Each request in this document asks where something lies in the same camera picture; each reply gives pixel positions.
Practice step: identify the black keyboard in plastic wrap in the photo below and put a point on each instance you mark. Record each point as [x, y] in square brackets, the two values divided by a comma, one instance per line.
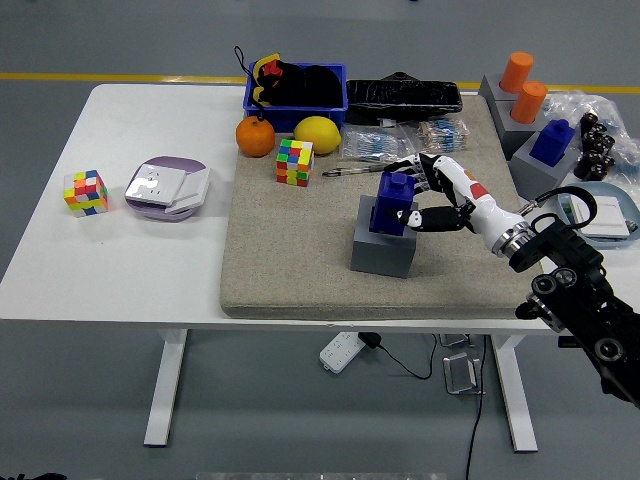
[400, 97]

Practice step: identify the black cloth with yellow trim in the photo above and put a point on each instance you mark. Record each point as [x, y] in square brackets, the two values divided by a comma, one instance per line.
[305, 85]

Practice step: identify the blue plastic bin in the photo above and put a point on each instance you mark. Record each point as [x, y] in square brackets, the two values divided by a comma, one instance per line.
[285, 116]

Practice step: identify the light blue plate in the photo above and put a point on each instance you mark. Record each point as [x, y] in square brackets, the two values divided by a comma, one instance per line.
[612, 190]

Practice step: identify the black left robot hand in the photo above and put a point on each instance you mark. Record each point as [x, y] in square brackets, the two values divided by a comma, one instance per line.
[30, 476]

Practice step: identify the clear ballpoint pen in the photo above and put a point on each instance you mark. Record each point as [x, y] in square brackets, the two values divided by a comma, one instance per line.
[355, 170]

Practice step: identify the grey seal holder block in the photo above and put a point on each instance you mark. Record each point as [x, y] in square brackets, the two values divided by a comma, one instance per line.
[540, 177]
[380, 257]
[489, 90]
[515, 135]

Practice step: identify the grey-brown fabric mat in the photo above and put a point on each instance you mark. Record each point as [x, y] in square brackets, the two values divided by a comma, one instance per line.
[300, 250]

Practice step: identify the blue block seal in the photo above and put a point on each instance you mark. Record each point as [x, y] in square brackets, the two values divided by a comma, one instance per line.
[392, 202]
[550, 145]

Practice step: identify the white wall switch panel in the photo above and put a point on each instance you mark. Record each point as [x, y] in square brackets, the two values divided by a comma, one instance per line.
[192, 187]
[607, 215]

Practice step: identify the multicolour puzzle cube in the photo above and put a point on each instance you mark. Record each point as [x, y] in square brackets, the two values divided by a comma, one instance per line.
[295, 162]
[85, 192]

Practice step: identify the black table control panel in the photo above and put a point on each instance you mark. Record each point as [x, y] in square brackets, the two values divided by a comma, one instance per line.
[566, 343]

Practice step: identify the orange cylinder seal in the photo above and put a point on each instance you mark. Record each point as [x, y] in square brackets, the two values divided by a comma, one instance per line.
[527, 102]
[516, 72]

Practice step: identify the metal bracket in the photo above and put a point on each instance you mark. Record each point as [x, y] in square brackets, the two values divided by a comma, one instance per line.
[455, 341]
[460, 375]

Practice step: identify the white wall socket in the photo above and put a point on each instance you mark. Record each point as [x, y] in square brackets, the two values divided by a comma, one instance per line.
[152, 184]

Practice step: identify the white power strip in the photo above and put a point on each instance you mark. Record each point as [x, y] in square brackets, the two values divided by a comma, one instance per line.
[340, 352]

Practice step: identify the black plug adapter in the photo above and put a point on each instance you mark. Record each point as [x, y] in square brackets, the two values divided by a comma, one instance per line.
[370, 341]

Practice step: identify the yellow lemon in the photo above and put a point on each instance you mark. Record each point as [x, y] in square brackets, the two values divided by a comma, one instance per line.
[317, 134]

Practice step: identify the bag of brown resistors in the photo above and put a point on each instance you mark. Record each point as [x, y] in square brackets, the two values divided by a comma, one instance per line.
[442, 135]

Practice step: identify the white table leg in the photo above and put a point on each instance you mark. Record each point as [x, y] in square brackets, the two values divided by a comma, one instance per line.
[165, 390]
[515, 395]

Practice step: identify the purple plate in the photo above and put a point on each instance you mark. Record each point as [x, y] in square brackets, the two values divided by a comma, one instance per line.
[172, 161]

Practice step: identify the bag of blue resistors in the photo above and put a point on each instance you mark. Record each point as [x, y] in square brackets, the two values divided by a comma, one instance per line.
[375, 142]

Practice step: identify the dark brown knobs pile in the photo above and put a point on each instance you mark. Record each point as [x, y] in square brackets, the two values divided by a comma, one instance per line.
[595, 150]

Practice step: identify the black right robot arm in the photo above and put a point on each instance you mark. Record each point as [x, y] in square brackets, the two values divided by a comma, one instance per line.
[575, 260]

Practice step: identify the orange fruit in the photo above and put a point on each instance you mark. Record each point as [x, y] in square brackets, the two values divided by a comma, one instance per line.
[255, 137]

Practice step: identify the clear plastic bag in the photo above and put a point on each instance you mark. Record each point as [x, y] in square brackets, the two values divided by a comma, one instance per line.
[620, 115]

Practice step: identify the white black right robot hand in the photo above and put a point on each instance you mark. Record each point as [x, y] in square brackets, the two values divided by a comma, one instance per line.
[480, 200]

